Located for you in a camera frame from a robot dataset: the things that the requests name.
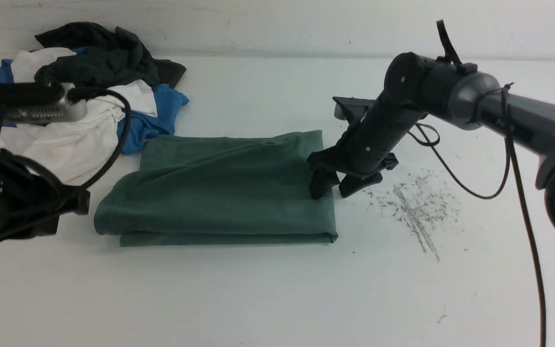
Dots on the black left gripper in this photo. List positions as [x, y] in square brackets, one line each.
[32, 199]

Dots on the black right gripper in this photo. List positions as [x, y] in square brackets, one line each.
[362, 148]

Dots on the green long-sleeve top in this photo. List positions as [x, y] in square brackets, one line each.
[219, 191]

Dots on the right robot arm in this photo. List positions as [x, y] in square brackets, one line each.
[415, 87]

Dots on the white garment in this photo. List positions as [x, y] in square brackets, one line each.
[72, 151]

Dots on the blue garment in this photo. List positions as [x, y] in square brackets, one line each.
[153, 109]

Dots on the dark green crumpled garment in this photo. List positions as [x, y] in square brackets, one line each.
[103, 58]

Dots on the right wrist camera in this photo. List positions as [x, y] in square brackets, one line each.
[351, 109]

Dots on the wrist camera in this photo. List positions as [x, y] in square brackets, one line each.
[38, 103]
[351, 109]

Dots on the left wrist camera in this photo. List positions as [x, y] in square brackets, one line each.
[38, 103]

